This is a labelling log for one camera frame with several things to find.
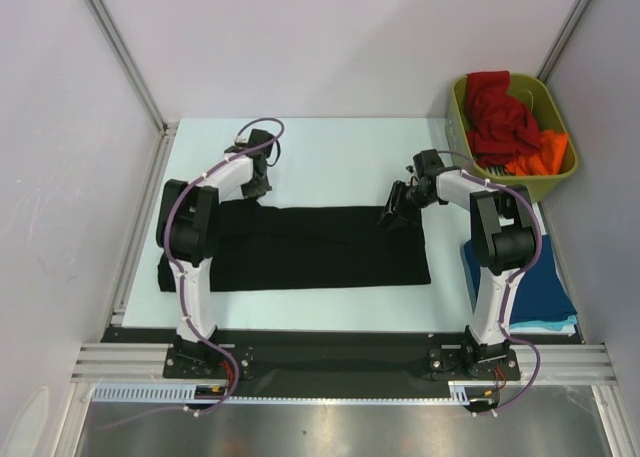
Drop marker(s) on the white slotted cable duct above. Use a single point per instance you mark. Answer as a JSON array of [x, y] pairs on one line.
[[208, 393]]

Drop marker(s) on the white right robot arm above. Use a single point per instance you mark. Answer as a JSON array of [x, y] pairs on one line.
[[505, 235]]

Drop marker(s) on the folded light blue t shirt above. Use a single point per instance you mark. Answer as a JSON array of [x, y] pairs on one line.
[[564, 327]]

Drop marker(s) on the aluminium frame post right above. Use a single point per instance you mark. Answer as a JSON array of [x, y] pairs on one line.
[[568, 29]]

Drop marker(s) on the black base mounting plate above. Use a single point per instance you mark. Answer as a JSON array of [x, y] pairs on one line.
[[314, 358]]

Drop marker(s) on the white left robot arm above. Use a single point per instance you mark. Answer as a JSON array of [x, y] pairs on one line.
[[188, 230]]

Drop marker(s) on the folded dark blue t shirt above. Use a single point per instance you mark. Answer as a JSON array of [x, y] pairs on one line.
[[541, 295]]

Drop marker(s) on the orange t shirt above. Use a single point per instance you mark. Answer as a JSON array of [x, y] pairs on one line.
[[547, 161]]

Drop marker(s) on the red t shirt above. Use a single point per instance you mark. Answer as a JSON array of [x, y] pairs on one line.
[[502, 128]]

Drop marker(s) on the aluminium frame post left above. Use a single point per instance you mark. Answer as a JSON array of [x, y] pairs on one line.
[[115, 40]]

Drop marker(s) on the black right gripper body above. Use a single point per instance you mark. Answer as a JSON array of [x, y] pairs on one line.
[[400, 203]]

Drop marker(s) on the black t shirt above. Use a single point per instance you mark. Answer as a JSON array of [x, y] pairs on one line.
[[259, 248]]

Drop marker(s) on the green plastic basket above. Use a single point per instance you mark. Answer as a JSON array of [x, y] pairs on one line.
[[535, 95]]

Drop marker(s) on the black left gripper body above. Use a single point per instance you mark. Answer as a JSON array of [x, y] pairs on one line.
[[258, 187]]

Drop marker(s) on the aluminium frame post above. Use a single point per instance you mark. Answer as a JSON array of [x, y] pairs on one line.
[[568, 29], [115, 40]]

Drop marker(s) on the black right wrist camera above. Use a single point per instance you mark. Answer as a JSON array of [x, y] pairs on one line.
[[426, 163]]

